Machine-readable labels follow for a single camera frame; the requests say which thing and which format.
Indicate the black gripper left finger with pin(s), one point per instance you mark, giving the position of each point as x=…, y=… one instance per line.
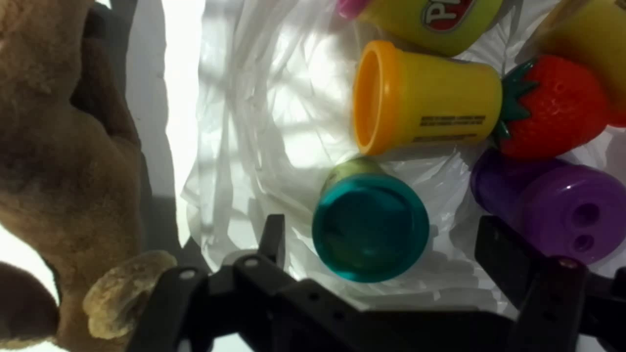
x=196, y=306

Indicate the brown plush animal toy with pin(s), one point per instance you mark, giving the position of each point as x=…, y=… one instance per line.
x=65, y=163

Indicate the clear plastic bag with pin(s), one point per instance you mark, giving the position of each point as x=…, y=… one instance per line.
x=260, y=118

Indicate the green cup with teal lid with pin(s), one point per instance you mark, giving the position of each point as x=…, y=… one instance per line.
x=372, y=225

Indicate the purple plastic cup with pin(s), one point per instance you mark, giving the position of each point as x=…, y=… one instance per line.
x=560, y=208

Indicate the red toy strawberry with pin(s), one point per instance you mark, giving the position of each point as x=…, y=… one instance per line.
x=560, y=108

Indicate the yellow cup with pink lid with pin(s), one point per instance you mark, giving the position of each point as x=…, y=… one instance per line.
x=423, y=22

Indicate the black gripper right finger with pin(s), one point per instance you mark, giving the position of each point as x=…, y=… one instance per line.
x=568, y=306

